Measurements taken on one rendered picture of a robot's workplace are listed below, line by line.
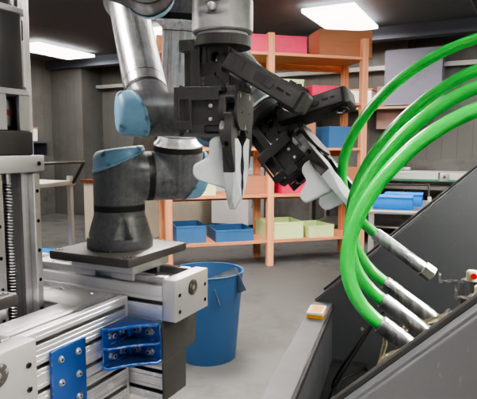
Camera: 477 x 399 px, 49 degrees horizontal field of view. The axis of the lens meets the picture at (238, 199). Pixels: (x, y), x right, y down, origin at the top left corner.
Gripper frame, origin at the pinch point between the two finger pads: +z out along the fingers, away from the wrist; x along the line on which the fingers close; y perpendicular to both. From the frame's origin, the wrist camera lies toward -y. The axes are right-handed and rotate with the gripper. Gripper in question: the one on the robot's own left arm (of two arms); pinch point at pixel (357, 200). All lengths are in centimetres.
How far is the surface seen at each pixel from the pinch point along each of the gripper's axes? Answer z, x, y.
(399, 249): 8.4, -2.7, 0.1
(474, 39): -5.9, 1.6, -24.5
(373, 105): -8.1, 2.3, -10.1
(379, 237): 5.5, -1.7, 1.1
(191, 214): -330, -605, 294
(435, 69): -254, -632, -107
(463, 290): 17.4, -5.2, -2.6
